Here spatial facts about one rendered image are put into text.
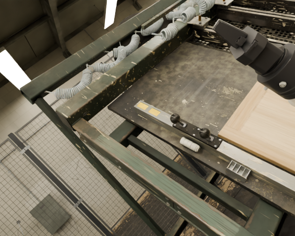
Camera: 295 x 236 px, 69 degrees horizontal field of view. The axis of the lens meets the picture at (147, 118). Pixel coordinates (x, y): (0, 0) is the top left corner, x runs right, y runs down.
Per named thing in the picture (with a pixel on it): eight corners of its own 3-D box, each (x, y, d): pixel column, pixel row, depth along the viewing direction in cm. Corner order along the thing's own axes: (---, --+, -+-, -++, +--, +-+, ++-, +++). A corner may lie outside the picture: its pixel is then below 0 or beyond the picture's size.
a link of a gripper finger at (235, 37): (221, 16, 40) (247, 33, 41) (210, 31, 42) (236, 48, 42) (221, 16, 39) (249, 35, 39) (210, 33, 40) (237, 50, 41)
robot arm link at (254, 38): (228, 72, 39) (280, 106, 40) (269, 23, 34) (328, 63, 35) (221, 55, 50) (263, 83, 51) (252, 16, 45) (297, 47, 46)
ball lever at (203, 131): (212, 145, 81) (205, 139, 70) (203, 141, 83) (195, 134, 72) (217, 137, 81) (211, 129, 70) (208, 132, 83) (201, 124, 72)
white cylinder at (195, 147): (179, 144, 87) (196, 154, 83) (179, 140, 85) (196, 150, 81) (183, 139, 89) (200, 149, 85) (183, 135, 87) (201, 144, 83)
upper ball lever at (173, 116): (186, 131, 87) (175, 124, 76) (178, 128, 89) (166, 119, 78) (190, 123, 87) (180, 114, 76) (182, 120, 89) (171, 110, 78)
